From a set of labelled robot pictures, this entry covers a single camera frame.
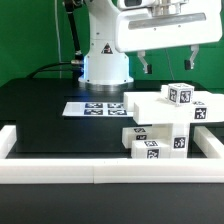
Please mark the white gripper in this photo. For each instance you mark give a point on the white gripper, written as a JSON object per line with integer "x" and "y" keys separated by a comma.
{"x": 138, "y": 29}

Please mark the white tagged cube nut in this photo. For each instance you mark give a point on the white tagged cube nut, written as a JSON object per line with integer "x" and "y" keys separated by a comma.
{"x": 180, "y": 93}

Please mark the white chair back frame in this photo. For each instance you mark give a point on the white chair back frame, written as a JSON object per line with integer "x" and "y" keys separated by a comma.
{"x": 154, "y": 107}

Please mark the white chair seat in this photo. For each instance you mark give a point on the white chair seat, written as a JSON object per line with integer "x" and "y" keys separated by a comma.
{"x": 177, "y": 137}

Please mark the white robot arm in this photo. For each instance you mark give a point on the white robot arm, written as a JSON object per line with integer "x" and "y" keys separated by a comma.
{"x": 106, "y": 68}

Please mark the white U-shaped fence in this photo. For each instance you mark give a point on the white U-shaped fence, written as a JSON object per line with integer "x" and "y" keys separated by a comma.
{"x": 99, "y": 171}

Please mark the white marker base plate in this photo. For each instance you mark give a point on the white marker base plate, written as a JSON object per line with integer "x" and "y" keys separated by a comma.
{"x": 95, "y": 109}

